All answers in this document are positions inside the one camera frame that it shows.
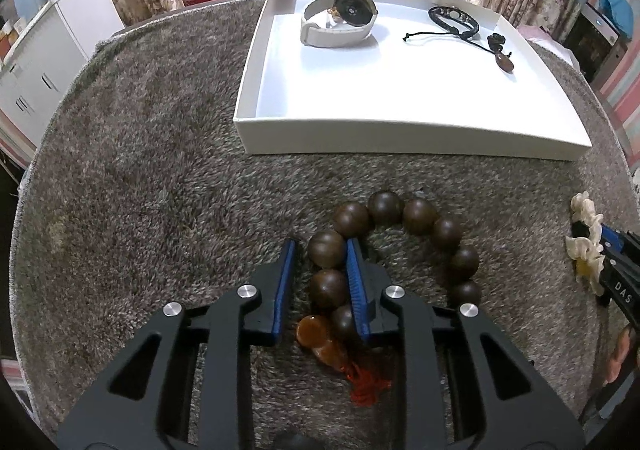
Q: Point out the amber pendant with red tassel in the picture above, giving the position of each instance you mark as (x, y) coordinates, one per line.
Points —
(312, 332)

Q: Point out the cream scrunchie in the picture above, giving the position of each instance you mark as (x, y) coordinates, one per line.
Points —
(585, 250)

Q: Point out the black appliance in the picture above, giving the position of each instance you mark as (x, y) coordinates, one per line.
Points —
(595, 42)

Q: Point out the white cabinet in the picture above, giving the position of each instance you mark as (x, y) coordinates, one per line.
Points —
(55, 44)

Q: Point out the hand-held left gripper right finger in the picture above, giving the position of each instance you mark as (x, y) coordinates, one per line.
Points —
(356, 285)

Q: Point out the blue cloth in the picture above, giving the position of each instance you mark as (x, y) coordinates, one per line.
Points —
(616, 9)

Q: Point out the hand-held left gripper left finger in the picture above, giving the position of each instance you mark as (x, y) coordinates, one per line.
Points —
(286, 290)

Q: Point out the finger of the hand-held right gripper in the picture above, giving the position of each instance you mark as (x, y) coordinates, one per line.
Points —
(614, 237)

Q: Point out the carved wooden rose pendant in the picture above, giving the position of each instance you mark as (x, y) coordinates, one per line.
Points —
(502, 60)

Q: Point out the white shallow box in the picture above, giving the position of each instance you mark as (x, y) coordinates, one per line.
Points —
(400, 89)

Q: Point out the person's right hand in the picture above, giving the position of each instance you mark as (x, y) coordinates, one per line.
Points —
(622, 352)

